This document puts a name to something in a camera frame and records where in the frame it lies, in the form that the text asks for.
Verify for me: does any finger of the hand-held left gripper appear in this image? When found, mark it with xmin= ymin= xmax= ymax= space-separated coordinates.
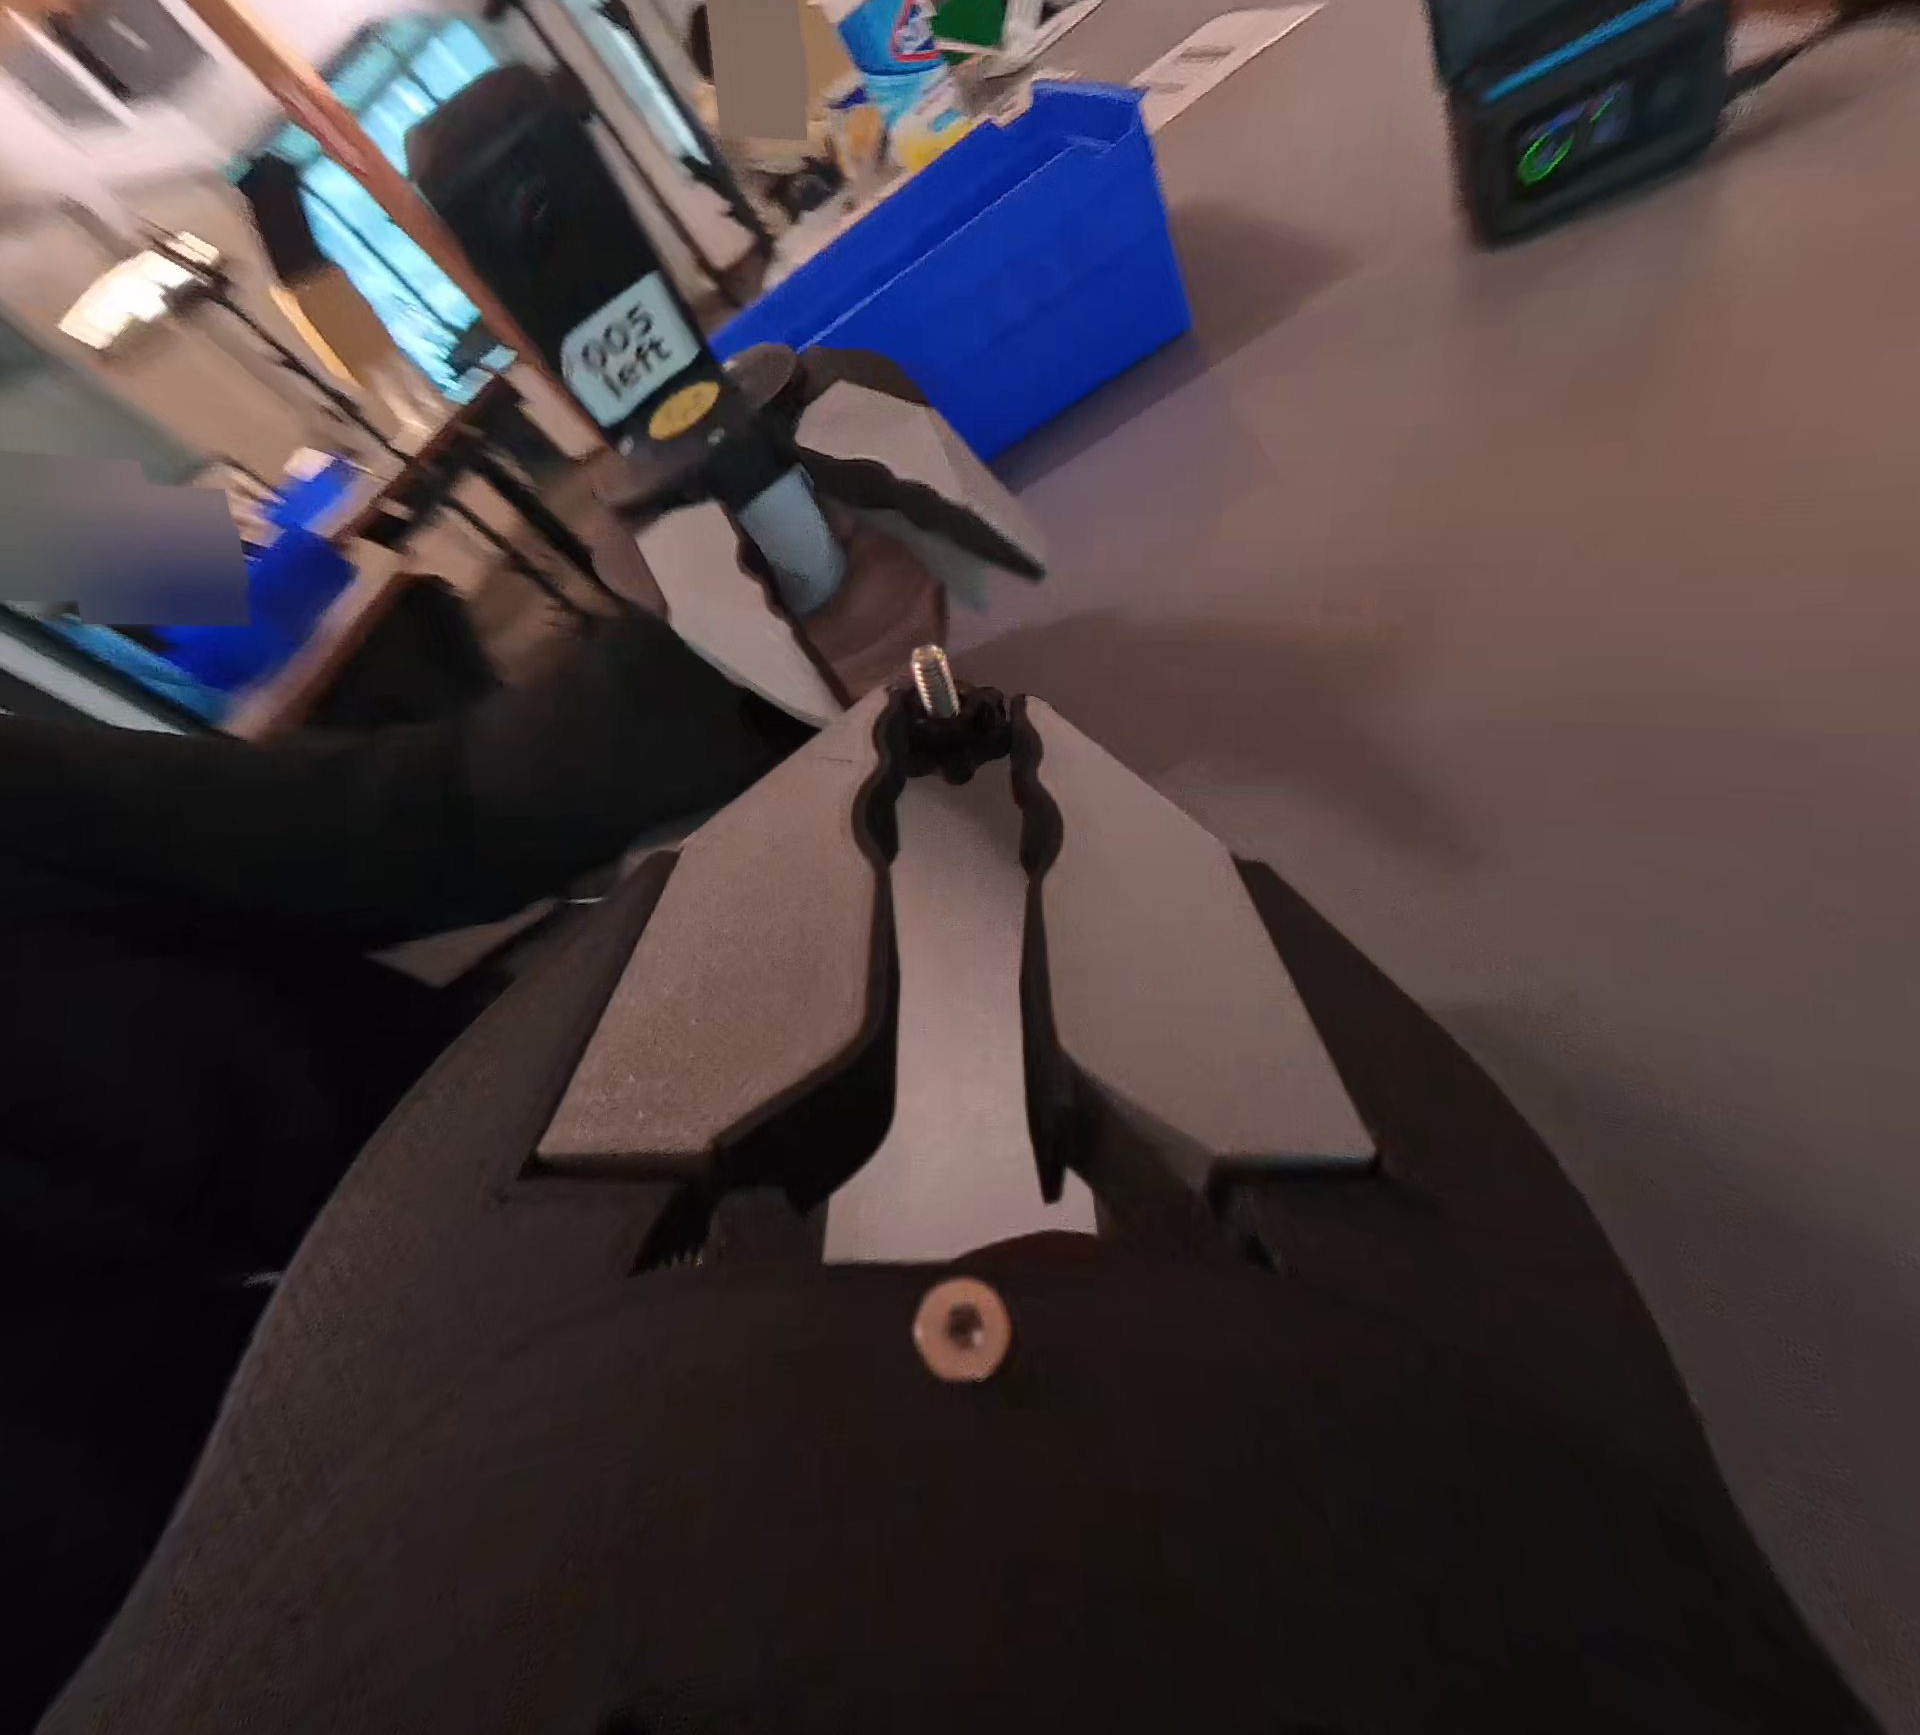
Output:
xmin=791 ymin=377 xmax=1049 ymax=616
xmin=634 ymin=504 xmax=849 ymax=728

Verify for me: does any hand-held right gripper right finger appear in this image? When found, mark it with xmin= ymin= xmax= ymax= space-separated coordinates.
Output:
xmin=1014 ymin=694 xmax=1379 ymax=1200

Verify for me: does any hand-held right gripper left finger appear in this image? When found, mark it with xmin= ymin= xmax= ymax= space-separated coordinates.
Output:
xmin=536 ymin=688 xmax=900 ymax=1196

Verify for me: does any blue plastic bin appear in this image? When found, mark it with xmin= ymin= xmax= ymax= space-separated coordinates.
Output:
xmin=705 ymin=79 xmax=1196 ymax=463

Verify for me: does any black star knob screw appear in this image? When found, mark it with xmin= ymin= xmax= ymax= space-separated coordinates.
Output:
xmin=896 ymin=642 xmax=1012 ymax=786

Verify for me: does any person's left hand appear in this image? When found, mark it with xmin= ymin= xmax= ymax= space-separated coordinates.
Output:
xmin=778 ymin=527 xmax=955 ymax=705

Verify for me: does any Clorox wipes canister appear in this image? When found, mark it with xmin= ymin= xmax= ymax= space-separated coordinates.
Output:
xmin=816 ymin=0 xmax=965 ymax=171

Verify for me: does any small blue bin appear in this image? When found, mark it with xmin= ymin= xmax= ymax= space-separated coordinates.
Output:
xmin=146 ymin=457 xmax=365 ymax=695

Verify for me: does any white paper sheet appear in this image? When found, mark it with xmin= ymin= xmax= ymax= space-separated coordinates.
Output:
xmin=1129 ymin=0 xmax=1331 ymax=97

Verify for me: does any black charging case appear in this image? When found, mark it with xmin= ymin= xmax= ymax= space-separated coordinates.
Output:
xmin=1420 ymin=0 xmax=1735 ymax=253

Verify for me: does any black charging cable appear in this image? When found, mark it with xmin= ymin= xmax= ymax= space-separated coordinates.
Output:
xmin=1721 ymin=0 xmax=1920 ymax=97

